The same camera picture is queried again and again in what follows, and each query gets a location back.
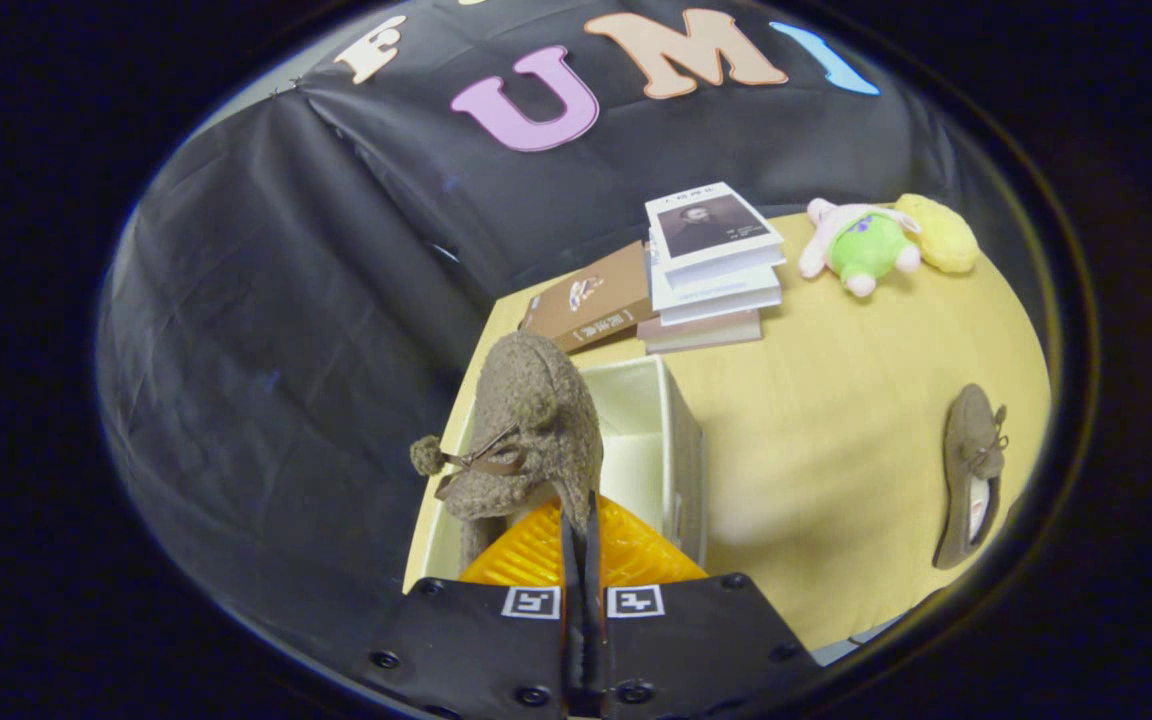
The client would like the thin white book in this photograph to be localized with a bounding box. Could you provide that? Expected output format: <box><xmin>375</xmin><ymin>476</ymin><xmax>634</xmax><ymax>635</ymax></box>
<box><xmin>656</xmin><ymin>290</ymin><xmax>783</xmax><ymax>327</ymax></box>

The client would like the white book with portrait cover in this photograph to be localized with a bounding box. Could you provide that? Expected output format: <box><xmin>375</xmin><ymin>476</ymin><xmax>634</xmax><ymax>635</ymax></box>
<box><xmin>645</xmin><ymin>182</ymin><xmax>786</xmax><ymax>288</ymax></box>

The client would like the pale pink book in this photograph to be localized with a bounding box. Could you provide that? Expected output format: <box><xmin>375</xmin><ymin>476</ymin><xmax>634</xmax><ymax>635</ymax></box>
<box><xmin>638</xmin><ymin>310</ymin><xmax>765</xmax><ymax>356</ymax></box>

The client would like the cream fabric storage box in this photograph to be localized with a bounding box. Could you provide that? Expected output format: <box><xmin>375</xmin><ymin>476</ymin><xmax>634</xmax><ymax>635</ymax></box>
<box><xmin>403</xmin><ymin>355</ymin><xmax>709</xmax><ymax>593</ymax></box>

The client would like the brown fuzzy shoe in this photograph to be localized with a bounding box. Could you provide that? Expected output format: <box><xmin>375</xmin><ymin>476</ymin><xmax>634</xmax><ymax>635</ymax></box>
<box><xmin>409</xmin><ymin>332</ymin><xmax>605</xmax><ymax>576</ymax></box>
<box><xmin>933</xmin><ymin>384</ymin><xmax>1009</xmax><ymax>571</ymax></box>

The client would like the yellow plush toy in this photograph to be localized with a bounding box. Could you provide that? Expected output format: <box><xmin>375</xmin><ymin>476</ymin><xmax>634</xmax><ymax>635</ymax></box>
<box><xmin>894</xmin><ymin>193</ymin><xmax>980</xmax><ymax>275</ymax></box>

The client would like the green and pink plush toy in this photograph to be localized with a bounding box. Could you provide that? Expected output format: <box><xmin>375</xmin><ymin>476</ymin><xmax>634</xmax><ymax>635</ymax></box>
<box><xmin>798</xmin><ymin>197</ymin><xmax>922</xmax><ymax>298</ymax></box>

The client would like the thick white book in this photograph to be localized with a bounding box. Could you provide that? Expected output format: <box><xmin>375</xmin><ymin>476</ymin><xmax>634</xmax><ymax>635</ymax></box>
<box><xmin>650</xmin><ymin>262</ymin><xmax>784</xmax><ymax>312</ymax></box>

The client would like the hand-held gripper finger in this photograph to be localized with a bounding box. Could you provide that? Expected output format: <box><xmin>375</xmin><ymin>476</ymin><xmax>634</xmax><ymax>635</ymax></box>
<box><xmin>586</xmin><ymin>490</ymin><xmax>822</xmax><ymax>720</ymax></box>
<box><xmin>361</xmin><ymin>492</ymin><xmax>587</xmax><ymax>720</ymax></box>

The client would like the brown book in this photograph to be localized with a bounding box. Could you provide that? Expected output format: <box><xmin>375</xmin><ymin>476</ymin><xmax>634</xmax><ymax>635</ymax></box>
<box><xmin>519</xmin><ymin>240</ymin><xmax>658</xmax><ymax>354</ymax></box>

